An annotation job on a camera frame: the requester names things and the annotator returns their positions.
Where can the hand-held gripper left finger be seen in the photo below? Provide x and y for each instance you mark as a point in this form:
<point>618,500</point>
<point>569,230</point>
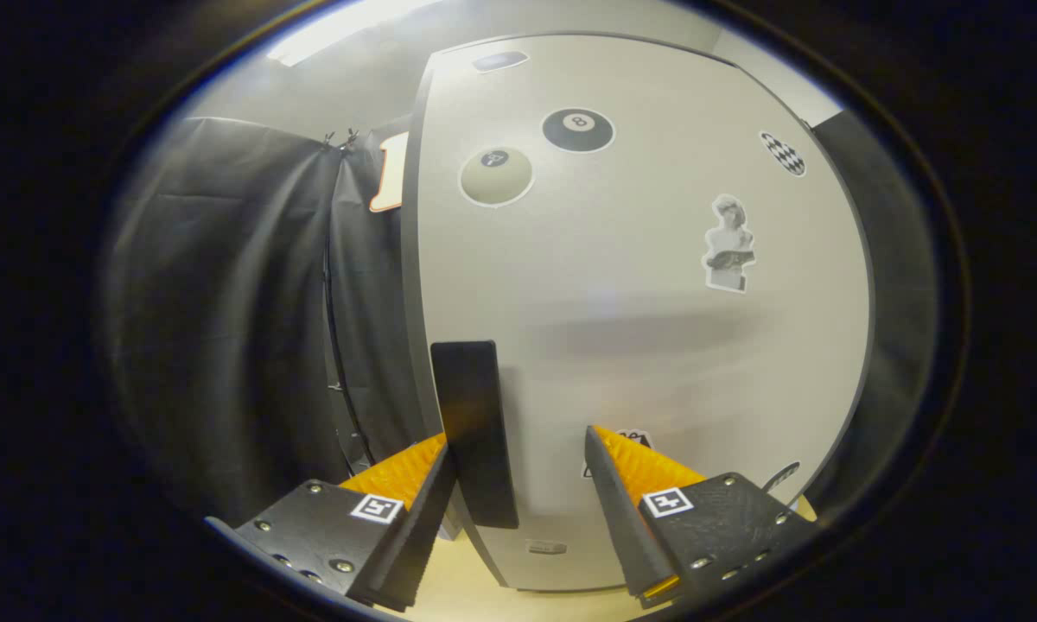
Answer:
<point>419,536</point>

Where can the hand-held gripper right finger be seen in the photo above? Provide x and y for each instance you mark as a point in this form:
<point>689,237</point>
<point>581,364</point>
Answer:
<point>626,518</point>

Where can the white cabinet door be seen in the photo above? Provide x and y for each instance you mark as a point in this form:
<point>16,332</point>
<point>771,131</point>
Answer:
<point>639,363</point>

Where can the black backdrop cloth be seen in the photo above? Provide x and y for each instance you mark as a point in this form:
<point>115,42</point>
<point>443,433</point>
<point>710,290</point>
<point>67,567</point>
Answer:
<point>216,328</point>

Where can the dark grey cabinet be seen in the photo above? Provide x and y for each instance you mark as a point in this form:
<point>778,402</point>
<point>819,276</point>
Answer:
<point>410,285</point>

